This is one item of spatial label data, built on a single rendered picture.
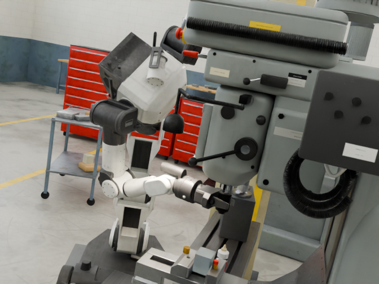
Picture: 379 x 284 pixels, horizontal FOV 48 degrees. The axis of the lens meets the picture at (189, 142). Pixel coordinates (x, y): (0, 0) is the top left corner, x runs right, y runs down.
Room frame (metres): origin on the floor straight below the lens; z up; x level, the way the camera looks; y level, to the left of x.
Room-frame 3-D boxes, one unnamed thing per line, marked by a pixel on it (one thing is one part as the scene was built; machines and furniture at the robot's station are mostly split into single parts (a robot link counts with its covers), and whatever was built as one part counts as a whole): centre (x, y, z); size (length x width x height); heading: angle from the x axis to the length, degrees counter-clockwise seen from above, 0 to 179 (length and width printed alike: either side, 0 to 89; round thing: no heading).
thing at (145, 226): (2.12, 0.23, 0.68); 0.21 x 0.20 x 0.13; 5
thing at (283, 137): (1.33, -0.34, 1.47); 0.24 x 0.19 x 0.26; 166
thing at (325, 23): (1.37, -0.17, 1.81); 0.47 x 0.26 x 0.16; 76
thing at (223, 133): (1.37, -0.16, 1.47); 0.21 x 0.19 x 0.32; 166
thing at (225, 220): (1.78, -0.26, 1.07); 0.22 x 0.12 x 0.20; 177
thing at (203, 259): (1.22, -0.11, 1.08); 0.06 x 0.05 x 0.06; 164
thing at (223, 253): (1.38, -0.19, 1.02); 0.04 x 0.04 x 0.11
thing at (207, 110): (1.40, -0.05, 1.45); 0.04 x 0.04 x 0.21; 76
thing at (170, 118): (1.41, 0.06, 1.47); 0.07 x 0.07 x 0.06
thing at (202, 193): (1.42, -0.07, 1.23); 0.13 x 0.12 x 0.10; 151
